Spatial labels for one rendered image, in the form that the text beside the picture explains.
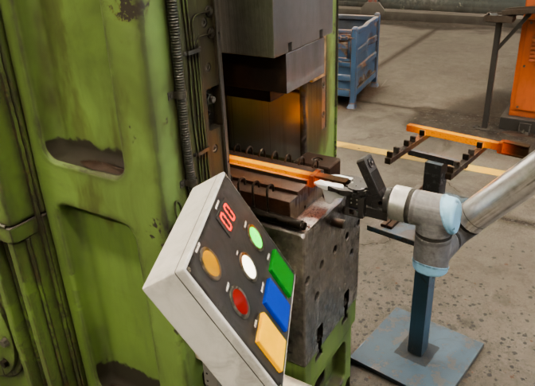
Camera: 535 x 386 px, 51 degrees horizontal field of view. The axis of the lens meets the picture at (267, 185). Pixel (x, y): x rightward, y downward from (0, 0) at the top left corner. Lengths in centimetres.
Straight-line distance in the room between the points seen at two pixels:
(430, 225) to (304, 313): 43
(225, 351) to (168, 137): 51
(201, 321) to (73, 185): 68
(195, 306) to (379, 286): 202
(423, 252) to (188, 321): 74
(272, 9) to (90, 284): 94
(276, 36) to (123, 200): 51
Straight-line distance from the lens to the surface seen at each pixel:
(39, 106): 148
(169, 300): 88
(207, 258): 90
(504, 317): 277
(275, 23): 127
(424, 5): 916
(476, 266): 307
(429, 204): 141
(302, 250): 147
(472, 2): 898
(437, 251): 146
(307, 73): 143
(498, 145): 203
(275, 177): 158
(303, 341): 165
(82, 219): 161
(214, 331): 90
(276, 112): 182
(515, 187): 146
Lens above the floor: 167
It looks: 26 degrees down
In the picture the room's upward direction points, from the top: 2 degrees counter-clockwise
